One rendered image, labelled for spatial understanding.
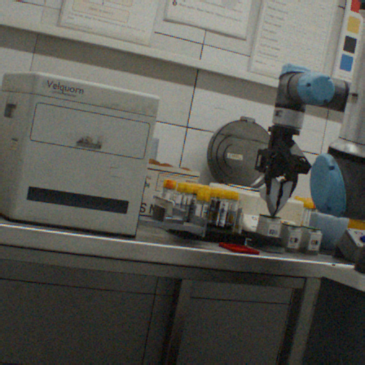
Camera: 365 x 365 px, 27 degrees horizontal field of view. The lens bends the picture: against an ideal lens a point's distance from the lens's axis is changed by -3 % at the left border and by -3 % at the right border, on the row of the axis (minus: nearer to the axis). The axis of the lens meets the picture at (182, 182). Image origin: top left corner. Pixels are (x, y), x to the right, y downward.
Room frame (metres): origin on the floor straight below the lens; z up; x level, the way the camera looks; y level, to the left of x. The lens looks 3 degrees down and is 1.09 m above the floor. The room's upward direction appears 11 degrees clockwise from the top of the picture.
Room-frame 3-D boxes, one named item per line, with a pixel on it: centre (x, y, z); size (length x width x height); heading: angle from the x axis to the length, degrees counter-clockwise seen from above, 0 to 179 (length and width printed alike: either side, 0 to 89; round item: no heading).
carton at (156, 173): (2.09, 0.13, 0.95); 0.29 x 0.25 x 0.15; 28
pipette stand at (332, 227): (2.03, -0.40, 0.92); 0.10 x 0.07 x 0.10; 113
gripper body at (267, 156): (1.89, -0.22, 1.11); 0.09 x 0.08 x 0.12; 28
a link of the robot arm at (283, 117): (1.88, -0.22, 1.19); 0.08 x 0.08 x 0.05
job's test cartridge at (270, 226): (1.87, -0.22, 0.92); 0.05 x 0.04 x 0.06; 28
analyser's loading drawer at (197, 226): (1.70, 0.04, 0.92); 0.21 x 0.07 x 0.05; 118
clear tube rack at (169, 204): (1.97, -0.05, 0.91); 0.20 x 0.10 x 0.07; 118
